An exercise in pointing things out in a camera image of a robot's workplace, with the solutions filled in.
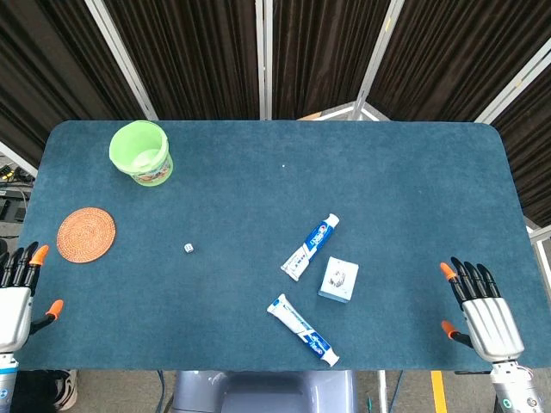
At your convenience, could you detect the black white shoe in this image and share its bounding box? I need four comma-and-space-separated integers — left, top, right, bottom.
50, 369, 79, 411

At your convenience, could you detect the green plastic bucket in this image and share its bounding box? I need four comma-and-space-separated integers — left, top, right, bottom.
108, 120, 175, 187

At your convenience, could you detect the dark folding screen partition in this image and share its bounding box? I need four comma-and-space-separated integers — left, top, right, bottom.
0, 0, 551, 229

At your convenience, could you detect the blue table mat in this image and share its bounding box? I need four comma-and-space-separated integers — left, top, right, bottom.
0, 119, 551, 373

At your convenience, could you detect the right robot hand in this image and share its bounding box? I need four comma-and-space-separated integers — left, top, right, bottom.
439, 256, 526, 361

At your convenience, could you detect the white blue toothpaste tube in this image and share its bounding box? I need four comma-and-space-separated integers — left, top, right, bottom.
280, 213, 341, 282
266, 293, 341, 368

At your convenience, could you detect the small white blue box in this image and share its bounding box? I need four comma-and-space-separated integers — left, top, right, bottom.
318, 256, 361, 305

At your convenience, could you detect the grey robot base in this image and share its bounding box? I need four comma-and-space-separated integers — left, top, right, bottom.
170, 369, 358, 413

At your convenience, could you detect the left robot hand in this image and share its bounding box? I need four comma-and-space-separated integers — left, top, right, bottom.
0, 242, 65, 353

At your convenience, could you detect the round woven rattan coaster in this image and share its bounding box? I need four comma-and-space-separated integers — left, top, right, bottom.
56, 206, 117, 262

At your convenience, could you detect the black equipment with cables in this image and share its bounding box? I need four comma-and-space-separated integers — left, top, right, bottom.
0, 161, 35, 225

